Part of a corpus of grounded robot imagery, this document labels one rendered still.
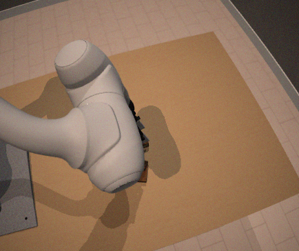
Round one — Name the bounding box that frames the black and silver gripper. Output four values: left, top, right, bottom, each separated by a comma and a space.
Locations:
129, 100, 149, 143

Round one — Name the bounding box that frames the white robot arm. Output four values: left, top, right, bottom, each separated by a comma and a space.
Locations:
0, 39, 145, 193

